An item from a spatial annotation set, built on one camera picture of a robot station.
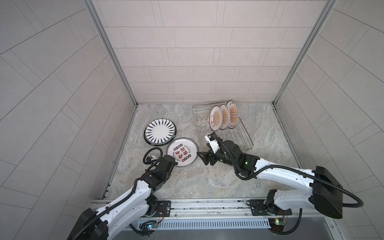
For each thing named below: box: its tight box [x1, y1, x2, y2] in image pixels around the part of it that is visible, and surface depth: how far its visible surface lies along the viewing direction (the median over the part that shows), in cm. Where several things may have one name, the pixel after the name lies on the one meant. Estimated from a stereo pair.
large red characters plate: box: [166, 137, 199, 168], surface depth 92 cm
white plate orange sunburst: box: [209, 105, 223, 132], surface depth 100 cm
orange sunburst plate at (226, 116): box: [219, 104, 230, 130], surface depth 98 cm
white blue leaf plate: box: [143, 118, 177, 147], surface depth 98 cm
